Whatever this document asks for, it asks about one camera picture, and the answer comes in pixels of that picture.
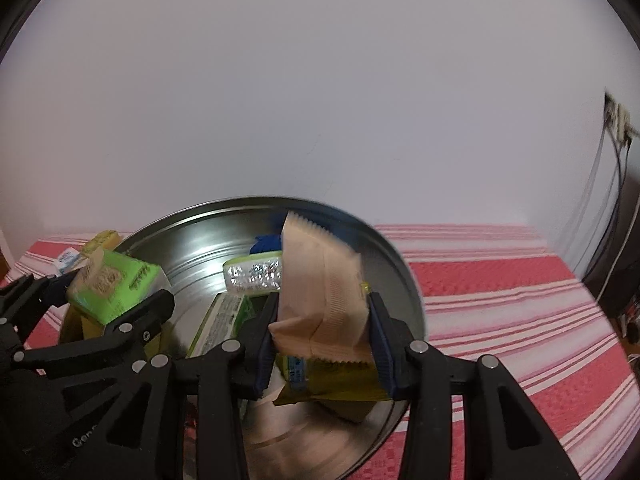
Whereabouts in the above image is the green tissue pack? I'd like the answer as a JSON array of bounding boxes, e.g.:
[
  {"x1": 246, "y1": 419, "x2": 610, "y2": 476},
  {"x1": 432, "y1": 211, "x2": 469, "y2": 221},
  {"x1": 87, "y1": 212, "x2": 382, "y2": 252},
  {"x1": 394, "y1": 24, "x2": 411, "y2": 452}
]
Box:
[
  {"x1": 186, "y1": 292, "x2": 255, "y2": 358},
  {"x1": 222, "y1": 252, "x2": 282, "y2": 296}
]

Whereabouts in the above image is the green white small carton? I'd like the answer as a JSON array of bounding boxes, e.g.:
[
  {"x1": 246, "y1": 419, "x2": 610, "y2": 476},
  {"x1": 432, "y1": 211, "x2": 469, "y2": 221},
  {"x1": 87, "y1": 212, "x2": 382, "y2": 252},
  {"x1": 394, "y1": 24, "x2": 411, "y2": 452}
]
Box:
[{"x1": 67, "y1": 248, "x2": 171, "y2": 326}]

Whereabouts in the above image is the yellow foil packet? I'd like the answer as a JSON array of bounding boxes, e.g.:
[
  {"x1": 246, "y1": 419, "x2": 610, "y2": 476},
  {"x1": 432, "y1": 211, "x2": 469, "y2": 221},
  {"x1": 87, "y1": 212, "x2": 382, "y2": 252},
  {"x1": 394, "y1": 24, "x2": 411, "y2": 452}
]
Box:
[{"x1": 271, "y1": 282, "x2": 394, "y2": 409}]

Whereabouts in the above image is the yellow green scouring sponge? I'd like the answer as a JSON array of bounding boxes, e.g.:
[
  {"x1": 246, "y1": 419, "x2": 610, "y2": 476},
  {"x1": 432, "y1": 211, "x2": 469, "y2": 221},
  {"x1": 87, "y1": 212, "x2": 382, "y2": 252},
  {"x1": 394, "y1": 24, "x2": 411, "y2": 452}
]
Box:
[{"x1": 80, "y1": 230, "x2": 122, "y2": 257}]

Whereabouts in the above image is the beige paper sachet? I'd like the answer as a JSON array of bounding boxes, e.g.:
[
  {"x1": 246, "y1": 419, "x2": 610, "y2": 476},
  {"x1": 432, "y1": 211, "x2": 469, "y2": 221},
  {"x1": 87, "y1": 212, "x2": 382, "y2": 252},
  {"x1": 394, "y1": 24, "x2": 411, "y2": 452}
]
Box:
[{"x1": 269, "y1": 212, "x2": 373, "y2": 363}]

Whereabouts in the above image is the blue cloth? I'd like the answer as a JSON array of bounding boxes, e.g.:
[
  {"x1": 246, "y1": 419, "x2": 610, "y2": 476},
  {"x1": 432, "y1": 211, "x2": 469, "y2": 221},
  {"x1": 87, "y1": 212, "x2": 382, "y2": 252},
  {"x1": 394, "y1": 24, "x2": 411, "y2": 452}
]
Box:
[{"x1": 250, "y1": 234, "x2": 282, "y2": 255}]

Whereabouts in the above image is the red striped tablecloth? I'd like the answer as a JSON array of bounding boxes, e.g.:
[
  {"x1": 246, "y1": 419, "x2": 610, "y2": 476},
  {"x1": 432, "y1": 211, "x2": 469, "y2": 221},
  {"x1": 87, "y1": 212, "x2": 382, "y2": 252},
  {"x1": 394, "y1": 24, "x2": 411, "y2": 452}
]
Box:
[{"x1": 8, "y1": 223, "x2": 640, "y2": 480}]

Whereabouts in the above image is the white charger plug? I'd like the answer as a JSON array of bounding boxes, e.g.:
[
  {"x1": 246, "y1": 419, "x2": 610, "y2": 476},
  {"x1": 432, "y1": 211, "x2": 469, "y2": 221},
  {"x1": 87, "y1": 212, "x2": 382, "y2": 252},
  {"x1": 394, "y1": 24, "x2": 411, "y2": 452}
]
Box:
[{"x1": 616, "y1": 103, "x2": 640, "y2": 145}]

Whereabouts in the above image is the wall power socket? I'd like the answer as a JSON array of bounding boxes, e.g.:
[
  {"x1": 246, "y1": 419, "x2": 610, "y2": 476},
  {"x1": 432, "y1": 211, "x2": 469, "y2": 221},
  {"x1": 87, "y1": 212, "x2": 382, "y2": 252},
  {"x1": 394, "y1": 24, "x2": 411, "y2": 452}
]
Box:
[{"x1": 603, "y1": 91, "x2": 618, "y2": 134}]

